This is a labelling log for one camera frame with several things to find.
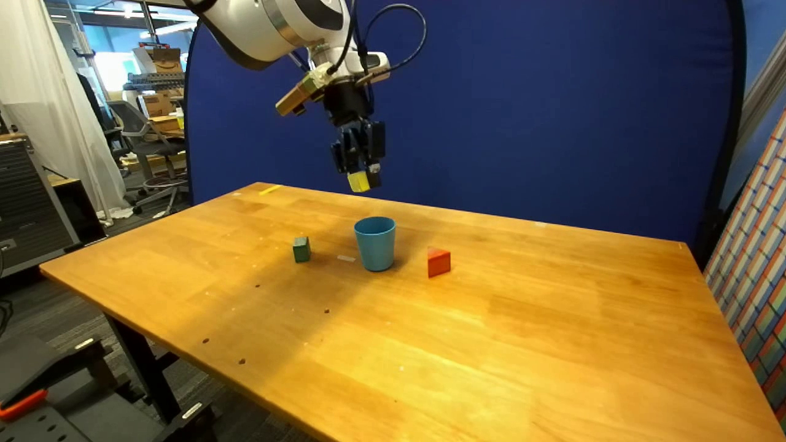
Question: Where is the black table leg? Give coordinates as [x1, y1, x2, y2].
[103, 311, 183, 427]

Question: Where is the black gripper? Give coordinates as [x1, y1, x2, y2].
[321, 77, 387, 192]

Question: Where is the blue fabric backdrop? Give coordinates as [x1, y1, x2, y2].
[182, 0, 749, 265]

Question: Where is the black perforated mounting platform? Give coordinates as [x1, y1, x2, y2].
[0, 331, 215, 442]

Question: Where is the yellow block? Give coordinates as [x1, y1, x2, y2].
[345, 170, 373, 197]

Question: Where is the black cabinet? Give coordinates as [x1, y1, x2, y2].
[0, 132, 107, 278]

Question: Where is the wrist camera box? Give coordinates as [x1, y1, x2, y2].
[273, 61, 334, 119]

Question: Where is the red block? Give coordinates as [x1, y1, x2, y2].
[425, 249, 454, 281]

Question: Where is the background storage shelf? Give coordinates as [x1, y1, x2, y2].
[120, 41, 190, 216]

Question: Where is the white curtain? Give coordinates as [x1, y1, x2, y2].
[0, 0, 135, 227]

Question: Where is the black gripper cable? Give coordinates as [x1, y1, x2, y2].
[345, 0, 430, 93]

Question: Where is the black clamp orange handle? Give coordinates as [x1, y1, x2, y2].
[0, 385, 49, 426]

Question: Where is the light blue cup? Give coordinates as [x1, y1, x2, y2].
[350, 214, 400, 276]

